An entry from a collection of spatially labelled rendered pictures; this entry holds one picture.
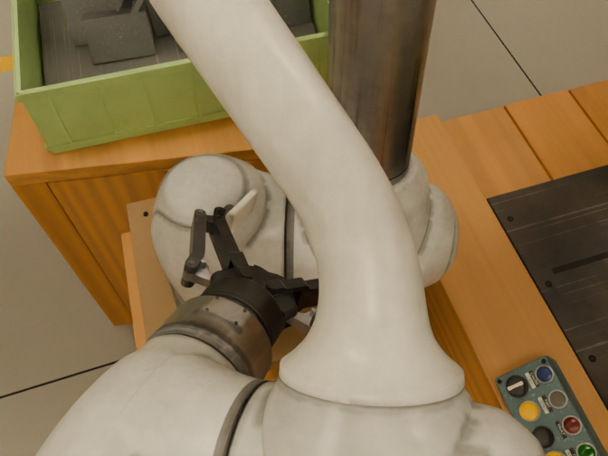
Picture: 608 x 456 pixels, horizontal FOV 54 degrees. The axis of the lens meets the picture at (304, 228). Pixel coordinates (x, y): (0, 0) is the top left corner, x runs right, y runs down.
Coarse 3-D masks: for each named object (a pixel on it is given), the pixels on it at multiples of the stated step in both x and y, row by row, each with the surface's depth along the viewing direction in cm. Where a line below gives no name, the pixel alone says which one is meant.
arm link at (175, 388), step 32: (160, 352) 39; (192, 352) 40; (96, 384) 37; (128, 384) 36; (160, 384) 35; (192, 384) 35; (224, 384) 35; (256, 384) 35; (64, 416) 35; (96, 416) 34; (128, 416) 33; (160, 416) 33; (192, 416) 33; (224, 416) 33; (64, 448) 32; (96, 448) 32; (128, 448) 32; (160, 448) 32; (192, 448) 32; (224, 448) 32
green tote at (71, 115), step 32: (32, 0) 130; (320, 0) 122; (32, 32) 123; (320, 32) 128; (32, 64) 117; (160, 64) 108; (192, 64) 109; (320, 64) 118; (32, 96) 105; (64, 96) 107; (96, 96) 109; (128, 96) 112; (160, 96) 114; (192, 96) 116; (64, 128) 113; (96, 128) 116; (128, 128) 119; (160, 128) 121
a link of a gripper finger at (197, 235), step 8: (200, 216) 60; (192, 224) 60; (200, 224) 58; (192, 232) 58; (200, 232) 57; (192, 240) 57; (200, 240) 56; (192, 248) 55; (200, 248) 55; (192, 256) 54; (200, 256) 54; (192, 264) 53; (192, 272) 53; (184, 280) 53
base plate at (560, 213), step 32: (512, 192) 101; (544, 192) 101; (576, 192) 101; (512, 224) 97; (544, 224) 97; (576, 224) 97; (544, 256) 94; (576, 256) 94; (544, 288) 91; (576, 288) 91; (576, 320) 89; (576, 352) 86
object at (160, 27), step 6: (150, 6) 124; (150, 12) 124; (156, 12) 125; (156, 18) 125; (156, 24) 126; (162, 24) 126; (156, 30) 126; (162, 30) 127; (168, 30) 127; (180, 48) 125
